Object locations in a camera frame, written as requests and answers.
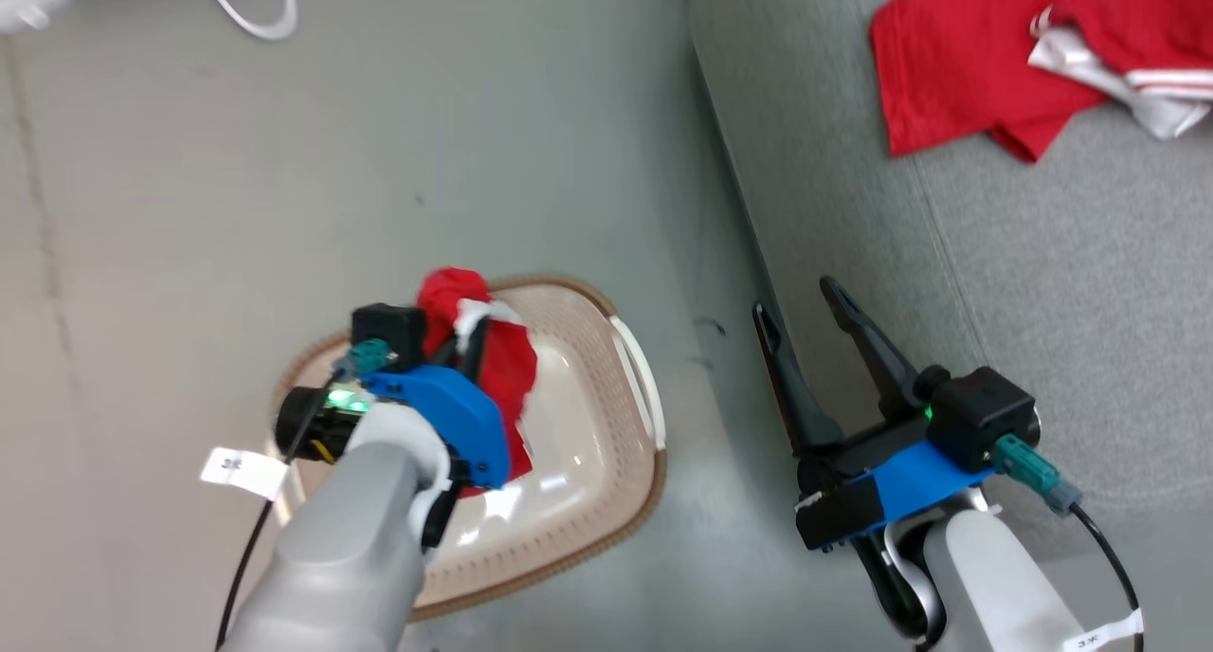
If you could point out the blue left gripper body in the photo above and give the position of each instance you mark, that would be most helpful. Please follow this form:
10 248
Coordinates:
455 415

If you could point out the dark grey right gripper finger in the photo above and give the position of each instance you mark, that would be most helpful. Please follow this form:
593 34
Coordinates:
796 387
877 349

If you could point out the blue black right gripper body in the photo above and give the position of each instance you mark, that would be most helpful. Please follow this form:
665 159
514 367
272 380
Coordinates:
881 491

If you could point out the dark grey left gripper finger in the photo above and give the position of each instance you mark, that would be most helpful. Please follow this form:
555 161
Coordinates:
479 349
445 353

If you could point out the red and white garment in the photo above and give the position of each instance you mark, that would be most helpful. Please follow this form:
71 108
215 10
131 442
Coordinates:
957 64
502 368

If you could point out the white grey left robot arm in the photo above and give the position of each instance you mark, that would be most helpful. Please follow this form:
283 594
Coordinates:
332 557

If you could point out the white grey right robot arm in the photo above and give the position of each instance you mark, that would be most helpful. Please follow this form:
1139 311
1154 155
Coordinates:
995 586

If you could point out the grey fabric sofa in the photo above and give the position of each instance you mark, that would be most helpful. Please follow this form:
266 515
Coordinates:
1042 282

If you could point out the beige perforated laundry basket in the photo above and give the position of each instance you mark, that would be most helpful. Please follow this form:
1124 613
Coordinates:
578 443

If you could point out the red garment with white stripes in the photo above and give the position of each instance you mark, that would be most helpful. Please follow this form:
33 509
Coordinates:
1147 36

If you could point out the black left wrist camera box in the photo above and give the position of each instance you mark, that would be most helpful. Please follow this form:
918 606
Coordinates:
387 332

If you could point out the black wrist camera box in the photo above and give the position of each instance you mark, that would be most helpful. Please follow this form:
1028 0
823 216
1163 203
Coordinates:
981 415
387 332

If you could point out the teal left camera connector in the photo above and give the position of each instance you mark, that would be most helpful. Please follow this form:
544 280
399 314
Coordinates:
365 356

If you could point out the teal camera connector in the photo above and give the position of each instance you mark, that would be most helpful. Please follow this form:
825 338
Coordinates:
365 356
1033 472

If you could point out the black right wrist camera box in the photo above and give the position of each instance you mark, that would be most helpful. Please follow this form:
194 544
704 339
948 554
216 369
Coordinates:
981 415

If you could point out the teal right camera connector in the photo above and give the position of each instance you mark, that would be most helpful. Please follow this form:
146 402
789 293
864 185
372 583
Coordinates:
1033 472

